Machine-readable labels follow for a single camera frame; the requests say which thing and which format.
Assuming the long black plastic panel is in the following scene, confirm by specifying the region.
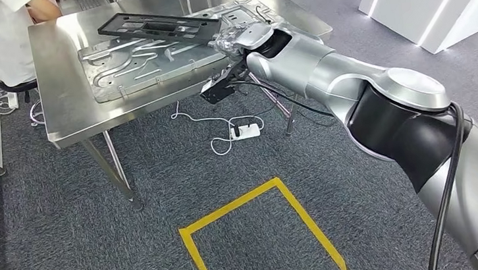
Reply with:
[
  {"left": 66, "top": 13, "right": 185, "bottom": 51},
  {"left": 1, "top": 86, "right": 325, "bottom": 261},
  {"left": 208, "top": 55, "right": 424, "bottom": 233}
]
[{"left": 96, "top": 3, "right": 224, "bottom": 54}]

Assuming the stainless steel workbench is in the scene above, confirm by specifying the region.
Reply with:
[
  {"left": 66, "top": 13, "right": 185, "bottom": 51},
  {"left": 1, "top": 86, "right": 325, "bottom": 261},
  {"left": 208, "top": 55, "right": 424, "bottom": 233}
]
[{"left": 25, "top": 0, "right": 349, "bottom": 219}]

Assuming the white power strip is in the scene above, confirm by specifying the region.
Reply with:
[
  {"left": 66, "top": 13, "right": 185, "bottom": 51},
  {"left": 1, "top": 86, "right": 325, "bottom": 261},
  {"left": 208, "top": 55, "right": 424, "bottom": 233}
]
[{"left": 229, "top": 123, "right": 262, "bottom": 142}]

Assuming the silver stamped metal fixture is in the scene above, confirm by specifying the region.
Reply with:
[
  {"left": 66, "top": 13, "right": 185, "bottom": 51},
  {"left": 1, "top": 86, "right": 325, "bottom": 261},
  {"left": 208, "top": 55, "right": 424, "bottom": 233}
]
[{"left": 74, "top": 0, "right": 292, "bottom": 105}]

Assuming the chrome stool base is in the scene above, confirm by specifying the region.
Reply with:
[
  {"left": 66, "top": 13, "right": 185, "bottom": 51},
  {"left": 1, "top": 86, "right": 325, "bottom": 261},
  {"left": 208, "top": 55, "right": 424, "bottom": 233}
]
[{"left": 28, "top": 99, "right": 47, "bottom": 128}]

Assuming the black stool seat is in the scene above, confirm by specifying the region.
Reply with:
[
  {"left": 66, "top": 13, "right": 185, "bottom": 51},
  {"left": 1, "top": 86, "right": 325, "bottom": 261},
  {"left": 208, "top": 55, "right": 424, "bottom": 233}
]
[{"left": 0, "top": 76, "right": 38, "bottom": 95}]

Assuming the thin black camera cable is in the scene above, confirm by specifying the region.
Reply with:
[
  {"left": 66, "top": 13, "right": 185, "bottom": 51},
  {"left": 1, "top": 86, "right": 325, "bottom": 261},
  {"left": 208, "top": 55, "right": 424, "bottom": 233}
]
[{"left": 229, "top": 70, "right": 335, "bottom": 128}]

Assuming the thin black wire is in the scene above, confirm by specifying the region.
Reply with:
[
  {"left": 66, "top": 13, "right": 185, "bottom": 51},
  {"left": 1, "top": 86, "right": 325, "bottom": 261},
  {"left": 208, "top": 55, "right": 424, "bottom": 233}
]
[{"left": 253, "top": 3, "right": 274, "bottom": 27}]

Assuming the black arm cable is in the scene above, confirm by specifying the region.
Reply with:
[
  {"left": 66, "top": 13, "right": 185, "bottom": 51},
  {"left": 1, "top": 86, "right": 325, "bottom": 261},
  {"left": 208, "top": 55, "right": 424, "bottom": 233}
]
[{"left": 411, "top": 101, "right": 478, "bottom": 270}]

